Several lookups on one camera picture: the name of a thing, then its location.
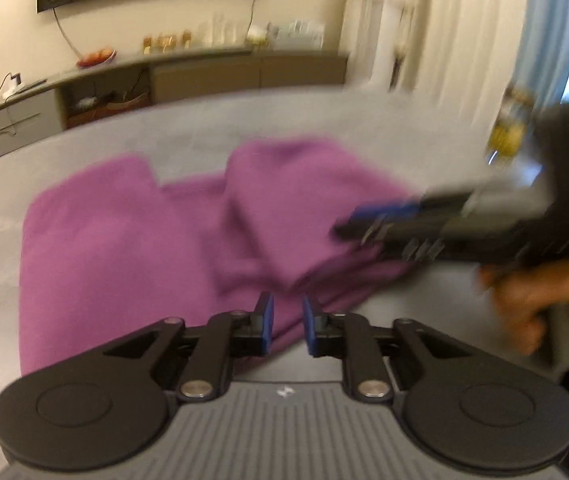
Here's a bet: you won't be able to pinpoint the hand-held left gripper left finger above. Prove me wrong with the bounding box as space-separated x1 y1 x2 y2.
103 291 275 403

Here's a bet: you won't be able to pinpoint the light blue curtain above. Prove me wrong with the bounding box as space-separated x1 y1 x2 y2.
519 0 569 111

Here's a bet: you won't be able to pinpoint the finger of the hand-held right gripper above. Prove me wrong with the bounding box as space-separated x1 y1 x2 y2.
332 221 445 262
352 192 470 223

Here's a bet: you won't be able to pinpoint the purple pants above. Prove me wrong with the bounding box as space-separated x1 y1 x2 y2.
19 136 425 376

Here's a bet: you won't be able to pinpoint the red fruit plate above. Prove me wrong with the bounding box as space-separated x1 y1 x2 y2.
75 48 118 68

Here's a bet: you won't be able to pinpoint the clear plastic box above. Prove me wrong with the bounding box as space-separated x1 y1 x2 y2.
268 20 325 51

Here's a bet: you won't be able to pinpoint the person's right hand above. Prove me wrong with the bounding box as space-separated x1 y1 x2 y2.
479 260 569 356

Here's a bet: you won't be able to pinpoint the glass jar with yellow contents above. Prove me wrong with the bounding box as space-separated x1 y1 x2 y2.
487 87 538 163

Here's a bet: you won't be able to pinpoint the cluster of clear glasses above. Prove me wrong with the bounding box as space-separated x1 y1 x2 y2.
199 12 245 48

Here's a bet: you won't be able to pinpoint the long grey television cabinet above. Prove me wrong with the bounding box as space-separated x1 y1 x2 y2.
0 47 350 168

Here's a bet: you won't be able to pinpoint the white lace curtain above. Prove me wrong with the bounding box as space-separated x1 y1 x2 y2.
339 0 530 126

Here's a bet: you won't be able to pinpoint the white power strip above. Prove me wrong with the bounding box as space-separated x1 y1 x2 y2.
2 72 24 98

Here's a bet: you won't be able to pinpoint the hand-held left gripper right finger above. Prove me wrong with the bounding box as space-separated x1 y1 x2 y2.
302 294 465 403

